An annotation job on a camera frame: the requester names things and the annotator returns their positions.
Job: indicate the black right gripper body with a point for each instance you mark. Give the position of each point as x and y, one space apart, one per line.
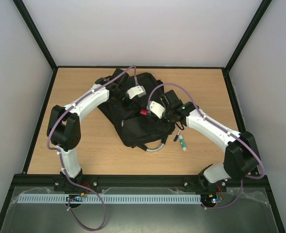
162 115

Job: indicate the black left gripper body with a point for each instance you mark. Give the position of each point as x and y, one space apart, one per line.
127 102

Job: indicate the pink highlighter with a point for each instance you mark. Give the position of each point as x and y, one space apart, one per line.
143 112

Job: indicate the blue marker pen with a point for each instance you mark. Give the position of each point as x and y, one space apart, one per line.
177 135

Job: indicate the black backpack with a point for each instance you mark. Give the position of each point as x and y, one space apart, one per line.
134 129

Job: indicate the white glue stick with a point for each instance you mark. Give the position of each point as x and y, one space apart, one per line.
182 142

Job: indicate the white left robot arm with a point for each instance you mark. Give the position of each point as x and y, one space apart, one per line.
64 131

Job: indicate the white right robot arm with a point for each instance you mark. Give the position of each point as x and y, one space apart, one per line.
240 149

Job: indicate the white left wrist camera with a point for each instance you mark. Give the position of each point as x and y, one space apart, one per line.
137 91

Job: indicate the black aluminium frame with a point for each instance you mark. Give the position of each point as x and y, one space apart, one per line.
23 179

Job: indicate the grey slotted cable duct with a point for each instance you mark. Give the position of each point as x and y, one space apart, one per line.
109 199

